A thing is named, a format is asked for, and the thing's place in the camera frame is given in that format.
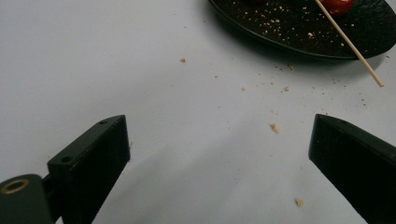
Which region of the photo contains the black textured plate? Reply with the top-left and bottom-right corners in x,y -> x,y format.
207,0 -> 396,61

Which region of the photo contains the large cored red hawthorn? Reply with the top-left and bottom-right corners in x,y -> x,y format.
319,0 -> 355,17

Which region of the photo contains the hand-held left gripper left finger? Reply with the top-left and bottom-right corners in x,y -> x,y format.
46,114 -> 132,224

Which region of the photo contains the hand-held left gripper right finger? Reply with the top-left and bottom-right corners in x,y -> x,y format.
307,113 -> 396,224

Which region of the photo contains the wooden skewer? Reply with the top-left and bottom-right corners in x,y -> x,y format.
314,0 -> 386,89

